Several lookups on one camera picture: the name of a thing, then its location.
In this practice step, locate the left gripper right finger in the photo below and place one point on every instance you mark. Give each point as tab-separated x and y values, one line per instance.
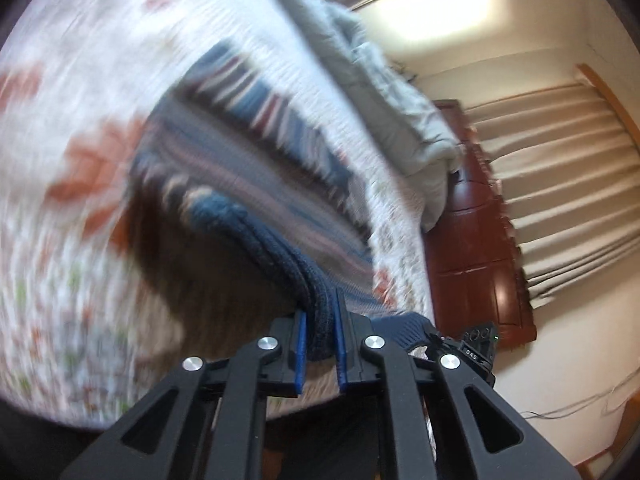
436	419

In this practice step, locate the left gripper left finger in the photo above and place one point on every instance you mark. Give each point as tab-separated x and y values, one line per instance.
204	420

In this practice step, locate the striped blue knit sweater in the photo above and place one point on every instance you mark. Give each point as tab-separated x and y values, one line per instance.
240	212

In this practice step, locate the dark red wooden headboard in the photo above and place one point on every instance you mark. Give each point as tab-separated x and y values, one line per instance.
473	263

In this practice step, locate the white floral quilt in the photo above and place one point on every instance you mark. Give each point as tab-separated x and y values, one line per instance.
107	279

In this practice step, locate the grey-blue duvet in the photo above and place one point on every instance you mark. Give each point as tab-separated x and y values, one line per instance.
408	128

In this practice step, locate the beige curtain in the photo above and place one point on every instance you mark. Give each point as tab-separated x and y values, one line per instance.
568	172

